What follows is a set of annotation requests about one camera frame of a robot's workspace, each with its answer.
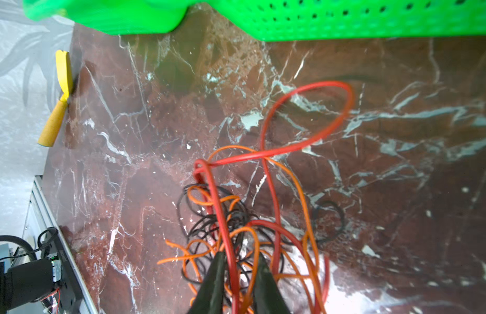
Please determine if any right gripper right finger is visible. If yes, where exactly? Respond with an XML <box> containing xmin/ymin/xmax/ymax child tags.
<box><xmin>253</xmin><ymin>262</ymin><xmax>291</xmax><ymax>314</ymax></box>

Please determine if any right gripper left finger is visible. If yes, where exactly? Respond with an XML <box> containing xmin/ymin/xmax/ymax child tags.
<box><xmin>187</xmin><ymin>252</ymin><xmax>227</xmax><ymax>314</ymax></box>

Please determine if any orange cable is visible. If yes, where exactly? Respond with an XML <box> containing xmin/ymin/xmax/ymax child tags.
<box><xmin>157</xmin><ymin>144</ymin><xmax>326</xmax><ymax>314</ymax></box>

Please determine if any red cable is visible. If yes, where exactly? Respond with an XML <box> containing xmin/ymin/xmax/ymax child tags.
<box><xmin>193</xmin><ymin>80</ymin><xmax>355</xmax><ymax>314</ymax></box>

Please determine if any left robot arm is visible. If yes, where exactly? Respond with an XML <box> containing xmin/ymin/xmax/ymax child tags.
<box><xmin>0</xmin><ymin>235</ymin><xmax>54</xmax><ymax>313</ymax></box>

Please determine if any yellow plastic spatula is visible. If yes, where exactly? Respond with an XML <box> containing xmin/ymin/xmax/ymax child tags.
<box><xmin>37</xmin><ymin>50</ymin><xmax>74</xmax><ymax>147</ymax></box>

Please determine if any middle green plastic basket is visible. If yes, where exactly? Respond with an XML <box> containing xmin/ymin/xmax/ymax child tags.
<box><xmin>209</xmin><ymin>0</ymin><xmax>486</xmax><ymax>42</ymax></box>

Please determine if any green plastic basket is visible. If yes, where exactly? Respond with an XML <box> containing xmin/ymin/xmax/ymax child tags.
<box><xmin>209</xmin><ymin>0</ymin><xmax>486</xmax><ymax>42</ymax></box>
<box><xmin>22</xmin><ymin>0</ymin><xmax>197</xmax><ymax>36</ymax></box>

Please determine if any left green plastic basket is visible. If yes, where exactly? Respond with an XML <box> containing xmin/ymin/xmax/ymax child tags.
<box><xmin>22</xmin><ymin>0</ymin><xmax>197</xmax><ymax>36</ymax></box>

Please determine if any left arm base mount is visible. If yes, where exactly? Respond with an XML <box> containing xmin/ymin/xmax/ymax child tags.
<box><xmin>37</xmin><ymin>227</ymin><xmax>84</xmax><ymax>313</ymax></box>

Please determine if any aluminium rail base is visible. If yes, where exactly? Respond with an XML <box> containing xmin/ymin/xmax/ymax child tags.
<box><xmin>23</xmin><ymin>175</ymin><xmax>98</xmax><ymax>313</ymax></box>

